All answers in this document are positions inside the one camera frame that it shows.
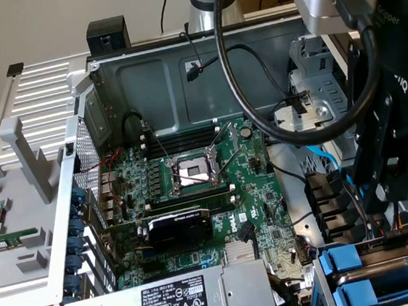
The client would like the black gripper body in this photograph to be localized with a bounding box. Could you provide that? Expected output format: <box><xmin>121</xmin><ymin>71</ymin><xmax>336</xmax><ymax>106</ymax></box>
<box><xmin>355</xmin><ymin>0</ymin><xmax>408</xmax><ymax>143</ymax></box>

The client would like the blue SATA wire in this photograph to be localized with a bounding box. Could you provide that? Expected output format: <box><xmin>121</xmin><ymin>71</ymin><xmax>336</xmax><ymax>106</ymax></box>
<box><xmin>286</xmin><ymin>134</ymin><xmax>374</xmax><ymax>221</ymax></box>

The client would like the hard disk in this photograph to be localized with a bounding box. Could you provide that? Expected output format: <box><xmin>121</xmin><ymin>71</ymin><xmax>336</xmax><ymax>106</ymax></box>
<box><xmin>317</xmin><ymin>228</ymin><xmax>408</xmax><ymax>284</ymax></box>

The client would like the blue plastic disk carrier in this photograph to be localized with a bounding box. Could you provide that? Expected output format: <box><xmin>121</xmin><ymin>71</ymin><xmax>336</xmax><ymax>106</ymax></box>
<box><xmin>330</xmin><ymin>273</ymin><xmax>408</xmax><ymax>306</ymax></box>

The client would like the silver drive cage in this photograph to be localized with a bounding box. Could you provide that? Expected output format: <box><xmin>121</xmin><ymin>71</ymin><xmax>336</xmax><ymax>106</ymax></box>
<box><xmin>265</xmin><ymin>30</ymin><xmax>362</xmax><ymax>170</ymax></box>

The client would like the green motherboard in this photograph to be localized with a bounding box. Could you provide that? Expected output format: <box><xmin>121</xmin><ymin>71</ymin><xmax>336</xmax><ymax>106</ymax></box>
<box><xmin>94</xmin><ymin>109</ymin><xmax>305</xmax><ymax>292</ymax></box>

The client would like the black RAM slot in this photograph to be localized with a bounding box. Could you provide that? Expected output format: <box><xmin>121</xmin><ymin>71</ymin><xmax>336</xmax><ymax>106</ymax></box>
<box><xmin>205</xmin><ymin>197</ymin><xmax>239</xmax><ymax>215</ymax></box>
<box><xmin>150</xmin><ymin>192</ymin><xmax>237</xmax><ymax>216</ymax></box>
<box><xmin>147</xmin><ymin>188</ymin><xmax>236</xmax><ymax>213</ymax></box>
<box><xmin>148</xmin><ymin>138</ymin><xmax>219</xmax><ymax>158</ymax></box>
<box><xmin>149</xmin><ymin>129</ymin><xmax>221</xmax><ymax>148</ymax></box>
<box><xmin>148</xmin><ymin>133</ymin><xmax>221</xmax><ymax>152</ymax></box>
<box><xmin>149</xmin><ymin>124</ymin><xmax>221</xmax><ymax>143</ymax></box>
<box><xmin>145</xmin><ymin>183</ymin><xmax>236</xmax><ymax>208</ymax></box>

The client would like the metal locking lever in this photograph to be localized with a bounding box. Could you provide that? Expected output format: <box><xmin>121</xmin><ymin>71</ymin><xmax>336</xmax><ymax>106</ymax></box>
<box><xmin>175</xmin><ymin>169</ymin><xmax>215</xmax><ymax>188</ymax></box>
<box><xmin>141</xmin><ymin>117</ymin><xmax>173</xmax><ymax>166</ymax></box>

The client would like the CPU socket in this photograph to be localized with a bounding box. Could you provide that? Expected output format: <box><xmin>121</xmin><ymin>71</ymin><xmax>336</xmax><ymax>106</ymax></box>
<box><xmin>163</xmin><ymin>146</ymin><xmax>231</xmax><ymax>201</ymax></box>

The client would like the silver chipset heat sink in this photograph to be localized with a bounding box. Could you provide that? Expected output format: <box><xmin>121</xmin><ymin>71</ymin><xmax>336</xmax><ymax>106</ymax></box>
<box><xmin>223</xmin><ymin>241</ymin><xmax>256</xmax><ymax>267</ymax></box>

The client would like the open PC case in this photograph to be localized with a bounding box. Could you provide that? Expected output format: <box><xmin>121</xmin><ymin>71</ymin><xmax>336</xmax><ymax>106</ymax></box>
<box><xmin>16</xmin><ymin>0</ymin><xmax>408</xmax><ymax>306</ymax></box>

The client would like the black graphics card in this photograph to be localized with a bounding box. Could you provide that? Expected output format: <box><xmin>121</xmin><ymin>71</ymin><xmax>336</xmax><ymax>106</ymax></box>
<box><xmin>99</xmin><ymin>205</ymin><xmax>217</xmax><ymax>262</ymax></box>

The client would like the black box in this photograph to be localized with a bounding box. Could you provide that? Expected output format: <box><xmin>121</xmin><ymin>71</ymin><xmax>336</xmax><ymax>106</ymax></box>
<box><xmin>83</xmin><ymin>15</ymin><xmax>132</xmax><ymax>57</ymax></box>

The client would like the dark blue slot latch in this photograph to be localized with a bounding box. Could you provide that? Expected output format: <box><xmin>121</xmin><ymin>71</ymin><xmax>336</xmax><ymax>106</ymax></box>
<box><xmin>65</xmin><ymin>235</ymin><xmax>86</xmax><ymax>257</ymax></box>
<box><xmin>66</xmin><ymin>217</ymin><xmax>86</xmax><ymax>238</ymax></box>
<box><xmin>64</xmin><ymin>273</ymin><xmax>83</xmax><ymax>296</ymax></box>
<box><xmin>71</xmin><ymin>185</ymin><xmax>88</xmax><ymax>204</ymax></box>
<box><xmin>68</xmin><ymin>202</ymin><xmax>85</xmax><ymax>221</ymax></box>
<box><xmin>65</xmin><ymin>254</ymin><xmax>84</xmax><ymax>276</ymax></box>

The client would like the grey parts rack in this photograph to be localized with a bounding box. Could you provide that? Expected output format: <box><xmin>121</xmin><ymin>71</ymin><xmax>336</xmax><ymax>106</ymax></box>
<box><xmin>0</xmin><ymin>111</ymin><xmax>78</xmax><ymax>292</ymax></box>

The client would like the green RAM stick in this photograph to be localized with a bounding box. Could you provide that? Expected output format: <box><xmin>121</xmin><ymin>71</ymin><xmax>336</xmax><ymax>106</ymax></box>
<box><xmin>0</xmin><ymin>227</ymin><xmax>42</xmax><ymax>255</ymax></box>

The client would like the black cable clip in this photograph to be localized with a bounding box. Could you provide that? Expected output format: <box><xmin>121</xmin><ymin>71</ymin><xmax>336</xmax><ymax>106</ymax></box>
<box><xmin>284</xmin><ymin>89</ymin><xmax>313</xmax><ymax>116</ymax></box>

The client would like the black power cable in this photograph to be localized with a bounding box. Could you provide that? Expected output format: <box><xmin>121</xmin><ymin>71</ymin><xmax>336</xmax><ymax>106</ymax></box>
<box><xmin>341</xmin><ymin>175</ymin><xmax>378</xmax><ymax>244</ymax></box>

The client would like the thick black camera cable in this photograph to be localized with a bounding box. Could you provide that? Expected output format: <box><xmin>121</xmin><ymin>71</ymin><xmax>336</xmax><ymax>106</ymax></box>
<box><xmin>211</xmin><ymin>0</ymin><xmax>388</xmax><ymax>156</ymax></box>

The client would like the thin grey wire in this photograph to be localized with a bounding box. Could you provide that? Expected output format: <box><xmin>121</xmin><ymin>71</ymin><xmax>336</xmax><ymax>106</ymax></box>
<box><xmin>269</xmin><ymin>193</ymin><xmax>317</xmax><ymax>230</ymax></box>

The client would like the black flat connector wire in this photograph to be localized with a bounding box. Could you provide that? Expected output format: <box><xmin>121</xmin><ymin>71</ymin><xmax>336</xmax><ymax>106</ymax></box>
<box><xmin>237</xmin><ymin>220</ymin><xmax>259</xmax><ymax>265</ymax></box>

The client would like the black wire with connector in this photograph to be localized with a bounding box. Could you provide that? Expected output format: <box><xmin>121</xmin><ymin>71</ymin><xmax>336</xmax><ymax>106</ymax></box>
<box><xmin>182</xmin><ymin>39</ymin><xmax>294</xmax><ymax>111</ymax></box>

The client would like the thin black tie wire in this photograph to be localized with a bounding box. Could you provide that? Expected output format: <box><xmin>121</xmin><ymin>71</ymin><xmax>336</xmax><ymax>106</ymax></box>
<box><xmin>178</xmin><ymin>28</ymin><xmax>204</xmax><ymax>74</ymax></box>

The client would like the power supply cable bundle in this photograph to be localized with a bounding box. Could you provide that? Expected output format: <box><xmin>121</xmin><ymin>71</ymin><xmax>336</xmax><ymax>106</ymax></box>
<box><xmin>267</xmin><ymin>265</ymin><xmax>318</xmax><ymax>306</ymax></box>

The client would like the black looped wire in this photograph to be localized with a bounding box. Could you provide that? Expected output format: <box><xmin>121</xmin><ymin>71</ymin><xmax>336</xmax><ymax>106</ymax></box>
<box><xmin>121</xmin><ymin>109</ymin><xmax>150</xmax><ymax>134</ymax></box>

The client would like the thin black hanging cable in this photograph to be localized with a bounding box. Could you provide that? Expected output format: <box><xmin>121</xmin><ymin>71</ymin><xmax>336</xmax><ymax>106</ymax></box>
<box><xmin>157</xmin><ymin>0</ymin><xmax>177</xmax><ymax>34</ymax></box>

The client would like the thin red wire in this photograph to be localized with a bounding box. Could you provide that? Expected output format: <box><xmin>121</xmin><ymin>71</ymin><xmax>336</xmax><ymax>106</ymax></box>
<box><xmin>78</xmin><ymin>148</ymin><xmax>127</xmax><ymax>212</ymax></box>

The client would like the small black bracket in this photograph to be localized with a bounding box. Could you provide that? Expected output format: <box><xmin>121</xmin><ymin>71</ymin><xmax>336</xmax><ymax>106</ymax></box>
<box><xmin>4</xmin><ymin>61</ymin><xmax>26</xmax><ymax>78</ymax></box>

